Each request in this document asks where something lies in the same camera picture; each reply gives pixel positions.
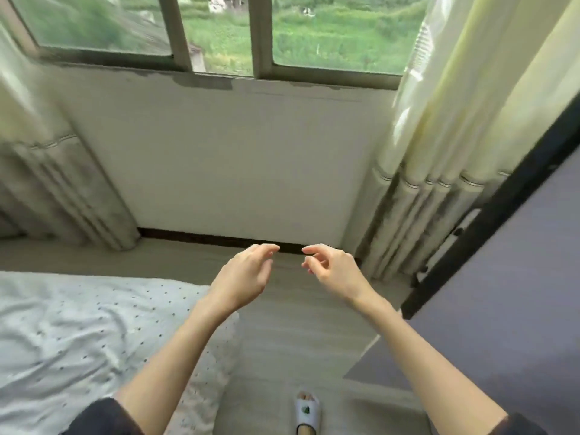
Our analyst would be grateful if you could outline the grey wooden wardrobe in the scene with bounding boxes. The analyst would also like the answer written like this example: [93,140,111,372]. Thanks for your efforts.
[343,117,580,435]

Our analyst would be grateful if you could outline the person's black left sleeve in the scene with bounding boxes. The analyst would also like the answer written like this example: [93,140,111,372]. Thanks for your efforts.
[60,396,148,435]

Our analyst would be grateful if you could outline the person's left forearm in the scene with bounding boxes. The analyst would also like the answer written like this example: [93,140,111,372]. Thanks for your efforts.
[115,297,240,435]

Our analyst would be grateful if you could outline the white dotted bed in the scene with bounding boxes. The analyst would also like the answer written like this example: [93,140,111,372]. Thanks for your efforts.
[0,269,243,435]

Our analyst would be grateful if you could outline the black door handle strip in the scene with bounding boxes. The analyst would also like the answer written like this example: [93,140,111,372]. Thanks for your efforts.
[401,117,580,321]

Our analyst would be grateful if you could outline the white slipper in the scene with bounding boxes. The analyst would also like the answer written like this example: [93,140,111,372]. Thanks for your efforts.
[291,390,324,434]

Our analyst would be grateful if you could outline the person's black sleeve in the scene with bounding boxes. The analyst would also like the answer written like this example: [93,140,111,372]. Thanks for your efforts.
[489,411,550,435]
[60,396,148,435]

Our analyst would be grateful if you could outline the person's black right sleeve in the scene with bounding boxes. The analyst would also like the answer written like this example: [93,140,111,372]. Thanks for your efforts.
[489,411,550,435]

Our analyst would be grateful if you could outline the person's right forearm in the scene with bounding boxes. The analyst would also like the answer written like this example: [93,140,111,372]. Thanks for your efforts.
[352,289,511,435]

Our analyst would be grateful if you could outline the grey framed window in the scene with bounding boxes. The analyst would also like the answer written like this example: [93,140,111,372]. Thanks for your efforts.
[0,0,433,92]

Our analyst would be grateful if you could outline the person's right hand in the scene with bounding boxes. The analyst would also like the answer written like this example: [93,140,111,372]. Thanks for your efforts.
[301,242,384,311]

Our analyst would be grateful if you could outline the person's left hand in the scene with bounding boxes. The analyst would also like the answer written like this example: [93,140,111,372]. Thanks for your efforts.
[205,242,283,316]

